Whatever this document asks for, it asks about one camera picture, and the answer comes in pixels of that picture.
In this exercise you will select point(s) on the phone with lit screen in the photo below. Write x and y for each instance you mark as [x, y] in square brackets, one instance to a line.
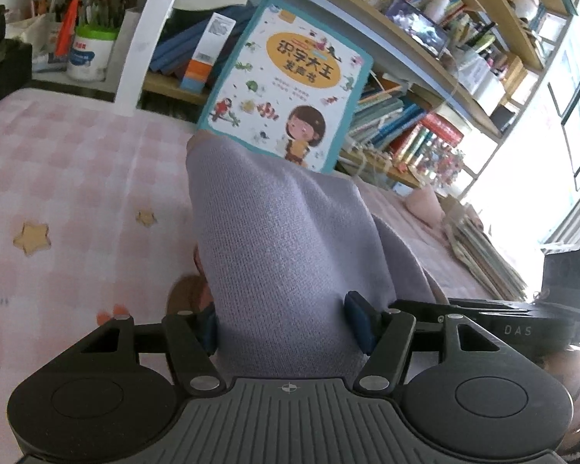
[415, 24]

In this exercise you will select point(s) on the pink plaid cartoon tablecloth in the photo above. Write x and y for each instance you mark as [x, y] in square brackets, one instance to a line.
[77, 179]

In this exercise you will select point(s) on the stack of blue books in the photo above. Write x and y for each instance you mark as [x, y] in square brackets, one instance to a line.
[174, 48]

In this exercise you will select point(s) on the white wooden bookshelf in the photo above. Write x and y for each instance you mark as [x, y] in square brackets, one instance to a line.
[140, 48]

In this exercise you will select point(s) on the white storage box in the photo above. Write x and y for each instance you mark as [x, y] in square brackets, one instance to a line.
[473, 70]

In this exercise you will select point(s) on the black box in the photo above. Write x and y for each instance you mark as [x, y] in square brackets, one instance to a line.
[9, 75]

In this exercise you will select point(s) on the red tassel ornament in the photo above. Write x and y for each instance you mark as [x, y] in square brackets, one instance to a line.
[67, 29]

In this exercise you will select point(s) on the cartoon children's sound book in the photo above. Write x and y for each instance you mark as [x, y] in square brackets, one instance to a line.
[290, 82]

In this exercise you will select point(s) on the purple and beige sweater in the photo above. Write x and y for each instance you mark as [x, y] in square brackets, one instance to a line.
[280, 251]

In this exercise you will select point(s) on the white tin with green lid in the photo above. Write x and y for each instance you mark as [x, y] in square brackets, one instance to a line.
[89, 58]

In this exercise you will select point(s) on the row of colourful books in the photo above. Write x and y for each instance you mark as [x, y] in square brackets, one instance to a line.
[415, 140]

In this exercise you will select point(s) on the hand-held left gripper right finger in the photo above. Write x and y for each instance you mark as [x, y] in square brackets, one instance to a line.
[360, 321]

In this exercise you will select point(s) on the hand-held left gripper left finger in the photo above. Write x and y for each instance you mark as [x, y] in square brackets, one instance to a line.
[208, 332]

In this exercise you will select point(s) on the bunch of pens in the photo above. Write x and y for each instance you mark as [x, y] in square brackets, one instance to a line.
[101, 9]

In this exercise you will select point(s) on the white and orange carton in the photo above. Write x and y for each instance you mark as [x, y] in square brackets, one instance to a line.
[205, 53]

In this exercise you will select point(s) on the person's right hand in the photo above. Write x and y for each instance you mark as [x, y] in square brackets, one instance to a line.
[568, 372]

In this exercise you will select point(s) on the pink plush toy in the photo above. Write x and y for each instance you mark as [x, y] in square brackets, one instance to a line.
[423, 203]

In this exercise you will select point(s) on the white pencil bag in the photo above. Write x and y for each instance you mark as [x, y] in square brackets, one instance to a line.
[34, 34]

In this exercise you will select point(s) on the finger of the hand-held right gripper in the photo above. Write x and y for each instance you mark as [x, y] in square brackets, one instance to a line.
[430, 308]

